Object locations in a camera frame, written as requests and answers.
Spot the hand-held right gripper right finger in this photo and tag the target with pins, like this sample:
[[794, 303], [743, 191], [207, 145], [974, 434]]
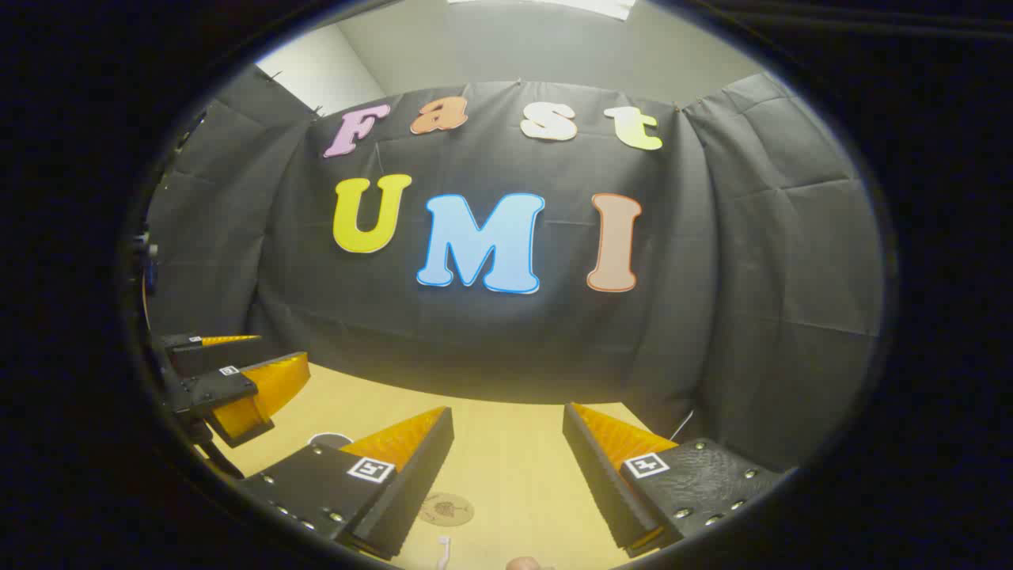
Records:
[[601, 483]]

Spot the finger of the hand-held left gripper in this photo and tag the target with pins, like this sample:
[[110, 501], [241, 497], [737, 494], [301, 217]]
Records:
[[214, 356], [214, 392]]

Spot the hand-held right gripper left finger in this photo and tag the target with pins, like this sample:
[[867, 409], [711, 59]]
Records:
[[411, 483]]

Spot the round wooden coaster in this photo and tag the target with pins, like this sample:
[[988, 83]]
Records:
[[447, 509]]

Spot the white toothbrush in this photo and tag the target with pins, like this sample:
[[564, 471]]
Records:
[[444, 550]]

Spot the light wooden desktop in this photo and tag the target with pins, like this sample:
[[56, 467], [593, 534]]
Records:
[[506, 451]]

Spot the ceiling light panel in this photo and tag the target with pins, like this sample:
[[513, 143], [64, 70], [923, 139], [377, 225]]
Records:
[[554, 6]]

